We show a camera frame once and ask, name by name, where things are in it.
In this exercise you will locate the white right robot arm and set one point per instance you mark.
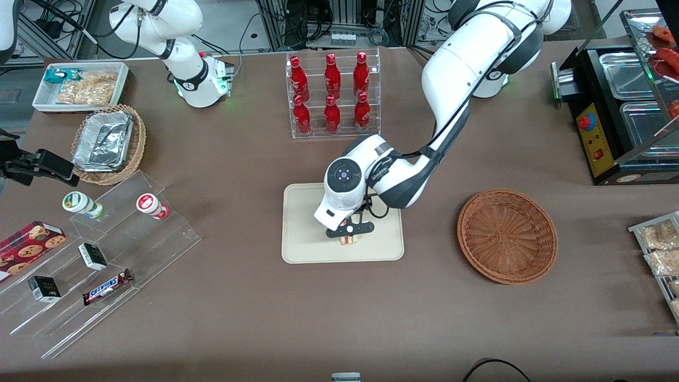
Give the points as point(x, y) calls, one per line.
point(185, 63)

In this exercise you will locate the white rectangular snack bin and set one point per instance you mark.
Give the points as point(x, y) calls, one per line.
point(45, 98)

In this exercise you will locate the steel warmer pan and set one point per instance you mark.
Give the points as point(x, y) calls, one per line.
point(626, 74)
point(644, 127)

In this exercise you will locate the green lid yogurt cup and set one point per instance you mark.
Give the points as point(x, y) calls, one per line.
point(79, 202)

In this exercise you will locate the light oval wicker basket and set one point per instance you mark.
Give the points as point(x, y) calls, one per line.
point(137, 143)

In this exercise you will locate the red soda bottle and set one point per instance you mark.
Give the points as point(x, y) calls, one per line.
point(332, 77)
point(302, 119)
point(332, 118)
point(299, 79)
point(362, 115)
point(361, 75)

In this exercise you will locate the green snack packet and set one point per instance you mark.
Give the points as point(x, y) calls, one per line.
point(55, 75)

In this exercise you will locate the clear acrylic stepped riser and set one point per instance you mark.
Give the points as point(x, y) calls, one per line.
point(159, 249)
point(58, 323)

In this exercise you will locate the black food warmer appliance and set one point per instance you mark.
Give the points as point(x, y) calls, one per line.
point(594, 138)

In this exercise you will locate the Snickers chocolate bar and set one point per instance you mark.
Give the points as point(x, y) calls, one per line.
point(106, 287)

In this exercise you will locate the red chocolate chip cookie box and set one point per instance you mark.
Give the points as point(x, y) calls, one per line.
point(29, 246)

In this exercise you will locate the red lid yogurt cup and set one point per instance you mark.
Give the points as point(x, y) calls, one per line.
point(149, 204)

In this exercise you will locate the clear bag of chips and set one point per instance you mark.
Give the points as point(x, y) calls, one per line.
point(90, 89)

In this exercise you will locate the stacked aluminium foil trays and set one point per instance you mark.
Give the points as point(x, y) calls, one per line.
point(103, 140)

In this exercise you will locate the white power strip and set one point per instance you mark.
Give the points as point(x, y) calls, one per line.
point(342, 38)

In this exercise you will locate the beige rectangular serving tray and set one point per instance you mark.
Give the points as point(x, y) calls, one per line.
point(302, 239)

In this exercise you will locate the clear acrylic bottle rack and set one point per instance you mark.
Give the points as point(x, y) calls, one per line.
point(318, 132)

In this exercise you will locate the small grey device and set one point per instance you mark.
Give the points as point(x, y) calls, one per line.
point(346, 377)

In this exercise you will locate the brown round wicker basket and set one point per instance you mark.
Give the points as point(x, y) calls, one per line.
point(506, 236)

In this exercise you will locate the small black carton box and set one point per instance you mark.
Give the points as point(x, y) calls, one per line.
point(93, 256)
point(44, 289)

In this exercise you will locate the triangular sandwich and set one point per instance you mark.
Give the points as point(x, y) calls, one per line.
point(350, 240)

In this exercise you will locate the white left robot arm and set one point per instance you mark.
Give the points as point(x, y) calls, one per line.
point(456, 69)

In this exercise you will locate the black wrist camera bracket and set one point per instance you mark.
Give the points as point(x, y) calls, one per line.
point(363, 228)

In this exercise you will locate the clear bag of pastries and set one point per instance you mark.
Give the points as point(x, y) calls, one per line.
point(660, 234)
point(663, 262)

